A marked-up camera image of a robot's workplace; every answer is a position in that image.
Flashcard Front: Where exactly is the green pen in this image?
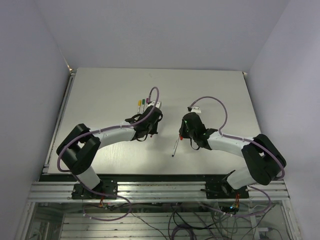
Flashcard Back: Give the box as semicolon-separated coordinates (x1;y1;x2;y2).
140;99;146;114

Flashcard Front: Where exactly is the yellow pen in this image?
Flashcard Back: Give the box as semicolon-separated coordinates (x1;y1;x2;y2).
137;99;142;114

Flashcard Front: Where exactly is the blue pen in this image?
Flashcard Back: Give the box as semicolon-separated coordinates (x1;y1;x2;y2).
171;139;179;157

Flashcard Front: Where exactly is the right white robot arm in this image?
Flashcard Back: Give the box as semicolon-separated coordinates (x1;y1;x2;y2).
179;112;287;198

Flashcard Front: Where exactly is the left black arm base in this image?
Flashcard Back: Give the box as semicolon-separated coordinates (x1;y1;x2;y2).
71;181;118;200

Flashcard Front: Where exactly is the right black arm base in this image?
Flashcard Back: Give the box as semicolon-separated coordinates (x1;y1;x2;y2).
200;170;249;199

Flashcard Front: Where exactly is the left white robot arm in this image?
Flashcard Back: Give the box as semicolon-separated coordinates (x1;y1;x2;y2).
56;104;163;199

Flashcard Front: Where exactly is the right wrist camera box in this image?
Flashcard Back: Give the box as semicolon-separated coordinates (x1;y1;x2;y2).
187;106;202;115

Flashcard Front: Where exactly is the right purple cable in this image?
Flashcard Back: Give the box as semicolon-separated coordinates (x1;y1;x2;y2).
188;96;287;218

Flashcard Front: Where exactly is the purple cable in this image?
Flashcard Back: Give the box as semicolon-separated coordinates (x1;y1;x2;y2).
56;86;161;222
188;96;287;218

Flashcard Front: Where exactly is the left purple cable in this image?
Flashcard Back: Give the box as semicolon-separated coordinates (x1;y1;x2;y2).
56;86;161;222

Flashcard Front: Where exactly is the aluminium frame rail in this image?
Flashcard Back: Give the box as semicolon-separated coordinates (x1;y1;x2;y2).
27;181;290;203

